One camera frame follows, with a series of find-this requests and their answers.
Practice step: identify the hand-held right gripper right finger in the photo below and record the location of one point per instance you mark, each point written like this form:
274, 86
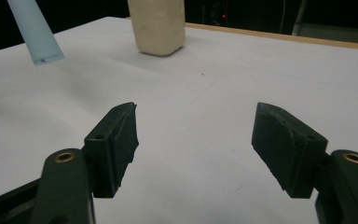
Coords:
286, 149

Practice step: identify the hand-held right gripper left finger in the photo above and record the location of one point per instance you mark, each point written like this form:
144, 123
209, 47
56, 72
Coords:
115, 146

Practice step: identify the cream square cup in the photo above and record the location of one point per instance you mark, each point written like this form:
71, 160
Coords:
158, 26

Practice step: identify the white table sheet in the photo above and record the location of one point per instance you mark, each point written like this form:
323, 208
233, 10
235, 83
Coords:
199, 93

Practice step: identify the dark device with red light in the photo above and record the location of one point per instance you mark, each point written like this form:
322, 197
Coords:
224, 16

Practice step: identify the white metal desk frame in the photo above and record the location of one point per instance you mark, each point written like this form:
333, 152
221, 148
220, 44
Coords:
329, 29

